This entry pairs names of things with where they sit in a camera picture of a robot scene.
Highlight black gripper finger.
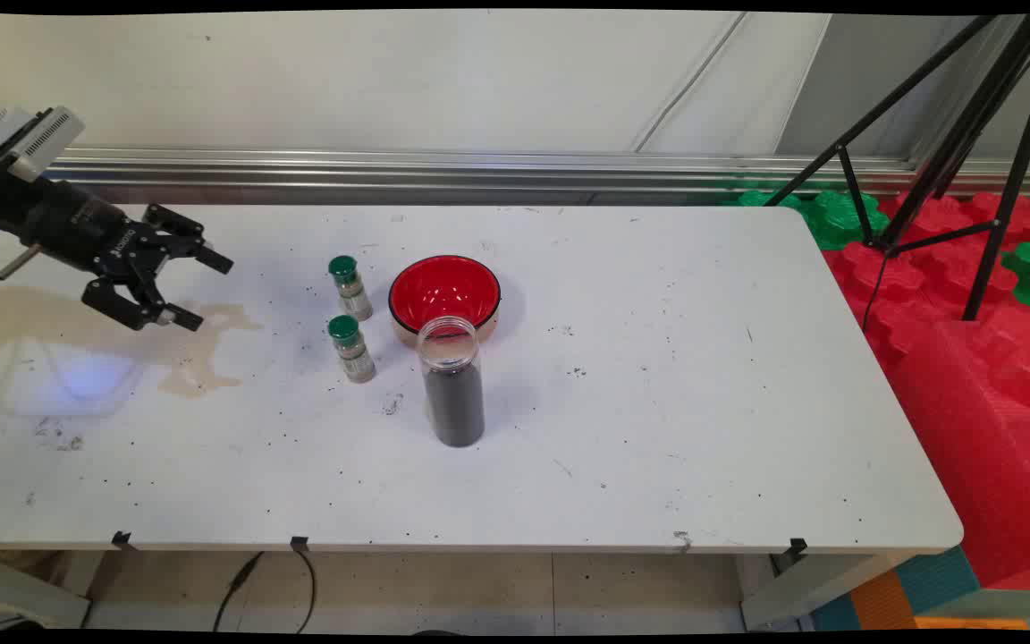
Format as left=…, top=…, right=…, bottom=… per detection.
left=144, top=204, right=234, bottom=274
left=81, top=277, right=205, bottom=332

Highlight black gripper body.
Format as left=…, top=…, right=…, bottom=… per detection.
left=0, top=170, right=181, bottom=305

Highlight clear plastic jar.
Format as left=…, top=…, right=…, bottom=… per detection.
left=416, top=315, right=486, bottom=448

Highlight black seeds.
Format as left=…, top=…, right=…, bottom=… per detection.
left=426, top=362, right=485, bottom=448

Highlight green-capped spice bottle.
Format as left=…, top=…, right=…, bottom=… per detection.
left=328, top=255, right=374, bottom=322
left=327, top=314, right=377, bottom=384

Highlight red bowl with black rim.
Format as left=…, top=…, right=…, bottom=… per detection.
left=387, top=254, right=502, bottom=350

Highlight grey table leg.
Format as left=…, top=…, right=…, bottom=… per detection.
left=739, top=550, right=918, bottom=631
left=0, top=550, right=91, bottom=627

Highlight red foam puzzle piece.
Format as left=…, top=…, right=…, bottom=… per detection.
left=882, top=191, right=1030, bottom=269
left=823, top=240, right=1017, bottom=359

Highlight black tripod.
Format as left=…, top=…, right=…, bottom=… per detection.
left=761, top=13, right=1030, bottom=321

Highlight large red foam block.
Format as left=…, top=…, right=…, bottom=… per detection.
left=873, top=309, right=1030, bottom=591

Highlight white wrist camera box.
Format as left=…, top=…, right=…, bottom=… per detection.
left=7, top=106, right=87, bottom=184

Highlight black cable with plug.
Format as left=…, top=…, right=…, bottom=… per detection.
left=211, top=552, right=266, bottom=631

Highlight aluminium rail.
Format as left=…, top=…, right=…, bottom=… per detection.
left=41, top=148, right=1030, bottom=202

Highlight thin black cable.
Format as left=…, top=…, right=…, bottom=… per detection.
left=291, top=547, right=319, bottom=631

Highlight grey wall cable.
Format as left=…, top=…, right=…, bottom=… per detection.
left=631, top=11, right=748, bottom=153

